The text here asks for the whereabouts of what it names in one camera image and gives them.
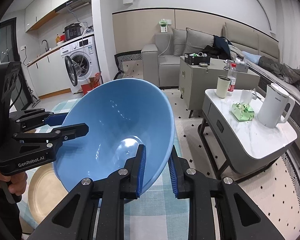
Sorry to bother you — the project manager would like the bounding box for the beige round plate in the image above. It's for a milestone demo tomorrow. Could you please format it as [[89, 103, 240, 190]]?
[[28, 164, 68, 224]]

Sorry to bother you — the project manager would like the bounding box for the blue bowl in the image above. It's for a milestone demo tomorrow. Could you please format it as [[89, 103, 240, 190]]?
[[53, 79, 175, 191]]

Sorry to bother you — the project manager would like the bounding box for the white kitchen cabinet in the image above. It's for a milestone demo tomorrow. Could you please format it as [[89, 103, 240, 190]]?
[[28, 50, 71, 97]]

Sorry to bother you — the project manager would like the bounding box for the person's left hand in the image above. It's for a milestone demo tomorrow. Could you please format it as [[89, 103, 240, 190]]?
[[0, 172, 27, 196]]

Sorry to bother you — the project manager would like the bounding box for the teal plaid tablecloth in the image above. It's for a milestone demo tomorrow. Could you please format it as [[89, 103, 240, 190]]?
[[14, 97, 193, 240]]

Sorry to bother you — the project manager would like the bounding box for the red cardboard box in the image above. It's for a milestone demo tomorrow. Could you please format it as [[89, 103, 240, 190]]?
[[81, 72, 101, 95]]

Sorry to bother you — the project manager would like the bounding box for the white marble coffee table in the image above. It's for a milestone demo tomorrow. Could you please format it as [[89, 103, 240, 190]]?
[[198, 89, 298, 181]]

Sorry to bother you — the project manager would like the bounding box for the white washing machine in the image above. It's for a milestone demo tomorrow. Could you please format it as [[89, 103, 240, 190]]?
[[61, 35, 100, 94]]

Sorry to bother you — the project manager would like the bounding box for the black faucet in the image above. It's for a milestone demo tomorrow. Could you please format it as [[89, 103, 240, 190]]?
[[42, 40, 50, 52]]

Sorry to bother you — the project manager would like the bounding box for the green tissue pack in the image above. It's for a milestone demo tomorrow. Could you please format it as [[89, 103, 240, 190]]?
[[231, 103, 255, 121]]

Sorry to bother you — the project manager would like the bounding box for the black pressure cooker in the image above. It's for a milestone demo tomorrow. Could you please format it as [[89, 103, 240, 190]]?
[[63, 23, 82, 41]]

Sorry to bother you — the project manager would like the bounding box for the black patterned playpen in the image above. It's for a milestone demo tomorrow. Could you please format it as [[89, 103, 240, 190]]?
[[114, 50, 143, 80]]

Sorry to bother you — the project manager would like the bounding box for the grey storage cabinet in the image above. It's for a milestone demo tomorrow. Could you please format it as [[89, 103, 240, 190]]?
[[179, 56, 260, 116]]

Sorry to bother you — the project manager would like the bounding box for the beige tumbler cup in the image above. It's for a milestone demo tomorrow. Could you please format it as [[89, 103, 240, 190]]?
[[216, 76, 231, 99]]

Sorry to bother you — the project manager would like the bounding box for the white electric kettle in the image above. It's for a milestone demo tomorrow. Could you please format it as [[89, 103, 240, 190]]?
[[257, 83, 295, 128]]

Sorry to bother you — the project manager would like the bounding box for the clear plastic bottle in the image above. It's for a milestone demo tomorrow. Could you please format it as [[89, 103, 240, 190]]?
[[227, 63, 237, 96]]

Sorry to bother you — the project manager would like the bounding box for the grey sofa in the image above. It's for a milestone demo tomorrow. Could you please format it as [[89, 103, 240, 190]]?
[[141, 23, 300, 98]]

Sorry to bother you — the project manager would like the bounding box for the black tray on cabinet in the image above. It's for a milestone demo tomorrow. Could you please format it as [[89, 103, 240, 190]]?
[[184, 52, 211, 66]]

